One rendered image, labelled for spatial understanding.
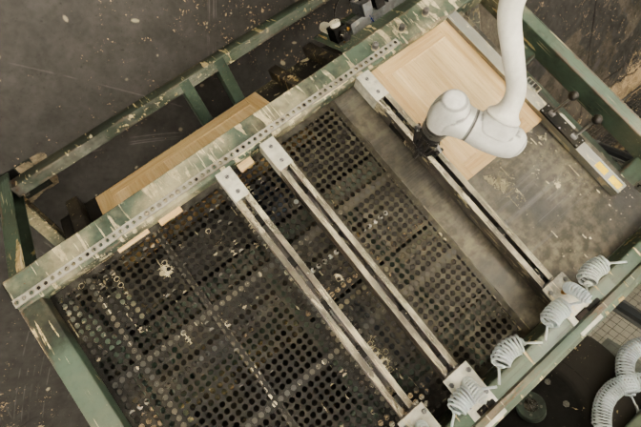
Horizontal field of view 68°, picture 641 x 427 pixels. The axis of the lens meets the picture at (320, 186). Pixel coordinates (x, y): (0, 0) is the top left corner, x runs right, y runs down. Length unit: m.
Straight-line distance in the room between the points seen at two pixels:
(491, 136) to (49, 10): 1.82
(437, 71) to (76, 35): 1.54
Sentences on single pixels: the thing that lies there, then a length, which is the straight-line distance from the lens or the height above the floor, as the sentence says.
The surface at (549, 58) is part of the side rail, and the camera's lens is 2.26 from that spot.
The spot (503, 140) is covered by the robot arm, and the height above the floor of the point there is 1.59.
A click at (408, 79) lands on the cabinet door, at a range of 1.97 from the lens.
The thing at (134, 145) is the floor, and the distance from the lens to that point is 2.62.
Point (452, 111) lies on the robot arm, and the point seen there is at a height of 1.49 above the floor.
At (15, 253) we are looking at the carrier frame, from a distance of 2.03.
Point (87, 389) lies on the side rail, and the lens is 1.76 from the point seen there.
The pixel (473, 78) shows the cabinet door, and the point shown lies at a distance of 2.06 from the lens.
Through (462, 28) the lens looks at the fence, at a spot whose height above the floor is 0.97.
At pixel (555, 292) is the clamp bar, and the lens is 1.81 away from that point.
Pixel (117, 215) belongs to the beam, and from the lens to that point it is 1.79.
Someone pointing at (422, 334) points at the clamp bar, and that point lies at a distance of 1.71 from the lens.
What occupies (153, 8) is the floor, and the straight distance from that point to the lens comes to 2.46.
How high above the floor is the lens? 2.33
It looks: 45 degrees down
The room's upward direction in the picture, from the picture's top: 130 degrees clockwise
